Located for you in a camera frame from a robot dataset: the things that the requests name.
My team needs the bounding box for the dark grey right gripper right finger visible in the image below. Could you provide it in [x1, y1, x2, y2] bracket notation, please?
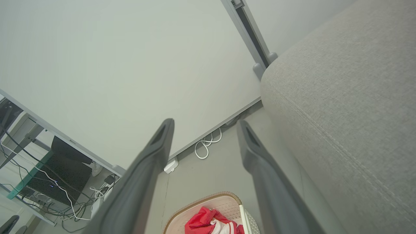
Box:
[236, 120, 326, 234]

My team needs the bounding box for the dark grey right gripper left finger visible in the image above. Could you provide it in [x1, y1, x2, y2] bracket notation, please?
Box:
[81, 118, 175, 234]

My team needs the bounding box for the red and white garment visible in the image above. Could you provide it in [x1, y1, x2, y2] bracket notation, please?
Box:
[185, 206, 245, 234]

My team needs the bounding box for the grey fabric sofa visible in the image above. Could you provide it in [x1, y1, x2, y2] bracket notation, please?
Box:
[260, 0, 416, 234]

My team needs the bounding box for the white power strip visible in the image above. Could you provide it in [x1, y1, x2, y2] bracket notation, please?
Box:
[163, 157, 179, 174]

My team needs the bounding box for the cream perforated laundry basket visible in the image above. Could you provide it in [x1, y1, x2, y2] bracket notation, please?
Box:
[163, 191, 260, 234]

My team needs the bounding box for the teal edged desk shelf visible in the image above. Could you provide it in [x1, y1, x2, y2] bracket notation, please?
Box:
[6, 151, 55, 200]

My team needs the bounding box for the black computer tower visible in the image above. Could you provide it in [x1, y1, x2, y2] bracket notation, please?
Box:
[26, 136, 93, 206]

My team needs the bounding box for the grey metal table leg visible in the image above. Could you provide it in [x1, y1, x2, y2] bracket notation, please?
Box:
[0, 124, 45, 169]

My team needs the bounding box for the wide white partition panel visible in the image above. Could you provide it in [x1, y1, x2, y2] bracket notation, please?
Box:
[0, 0, 265, 176]

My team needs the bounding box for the black cable bundle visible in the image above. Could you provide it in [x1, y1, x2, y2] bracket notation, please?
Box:
[0, 130, 121, 233]

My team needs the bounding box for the long white cable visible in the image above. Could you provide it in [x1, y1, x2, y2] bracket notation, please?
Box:
[0, 142, 92, 221]

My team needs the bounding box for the white coiled cable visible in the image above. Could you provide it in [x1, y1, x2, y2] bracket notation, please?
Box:
[194, 127, 223, 160]

